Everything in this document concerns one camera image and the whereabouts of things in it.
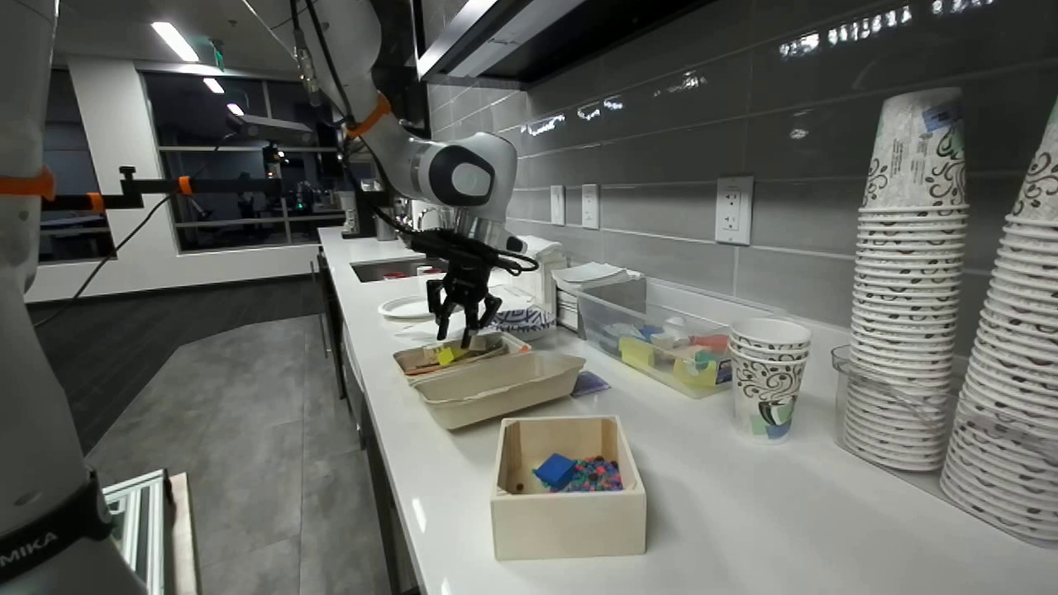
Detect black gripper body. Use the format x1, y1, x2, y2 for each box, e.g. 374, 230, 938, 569
407, 224, 543, 316

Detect white plastic plate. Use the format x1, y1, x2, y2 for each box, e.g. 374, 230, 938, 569
377, 295, 440, 325

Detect blue patterned paper bowl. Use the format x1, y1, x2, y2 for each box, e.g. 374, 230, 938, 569
494, 305, 560, 344

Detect beige clamshell takeout container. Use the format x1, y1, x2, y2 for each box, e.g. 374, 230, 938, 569
389, 331, 590, 437

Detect countertop sink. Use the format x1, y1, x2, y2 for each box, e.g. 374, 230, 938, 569
346, 254, 444, 283

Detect white flat lid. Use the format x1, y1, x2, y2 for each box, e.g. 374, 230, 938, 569
553, 261, 630, 289

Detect yellow sticky notes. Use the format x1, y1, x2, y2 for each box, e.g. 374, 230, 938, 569
614, 333, 665, 373

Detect blue block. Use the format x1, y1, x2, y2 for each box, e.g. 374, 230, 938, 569
532, 450, 582, 491

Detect clear plastic storage bin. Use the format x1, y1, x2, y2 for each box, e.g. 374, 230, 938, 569
571, 275, 737, 396

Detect pile of colourful small pieces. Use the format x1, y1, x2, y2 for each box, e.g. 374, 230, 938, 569
571, 452, 629, 494

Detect short patterned paper cup stack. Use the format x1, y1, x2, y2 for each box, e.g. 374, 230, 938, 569
723, 316, 818, 444

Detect long ceiling light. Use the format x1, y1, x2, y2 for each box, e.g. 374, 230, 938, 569
150, 15, 201, 66

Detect tall patterned paper cup stack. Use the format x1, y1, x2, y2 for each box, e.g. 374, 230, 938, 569
935, 97, 1058, 547
838, 81, 971, 476

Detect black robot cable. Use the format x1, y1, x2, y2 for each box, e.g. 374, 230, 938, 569
289, 0, 401, 144

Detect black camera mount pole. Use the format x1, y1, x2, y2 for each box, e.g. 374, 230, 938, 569
41, 163, 207, 297

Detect metal frame stand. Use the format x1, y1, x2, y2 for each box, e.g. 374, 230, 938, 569
95, 465, 201, 595

